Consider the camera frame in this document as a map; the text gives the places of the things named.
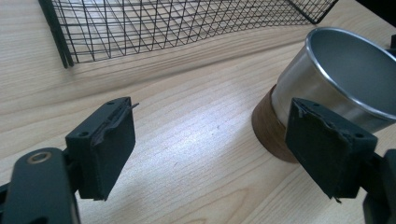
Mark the black wire mesh basket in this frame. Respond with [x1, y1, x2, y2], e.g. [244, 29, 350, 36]
[37, 0, 340, 69]

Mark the steel cup with wooden base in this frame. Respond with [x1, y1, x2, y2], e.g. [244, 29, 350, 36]
[250, 26, 396, 164]

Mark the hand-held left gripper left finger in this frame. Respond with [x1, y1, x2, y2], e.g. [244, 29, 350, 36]
[64, 96, 140, 202]

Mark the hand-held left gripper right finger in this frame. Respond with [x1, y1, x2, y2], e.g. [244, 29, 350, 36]
[284, 97, 379, 204]

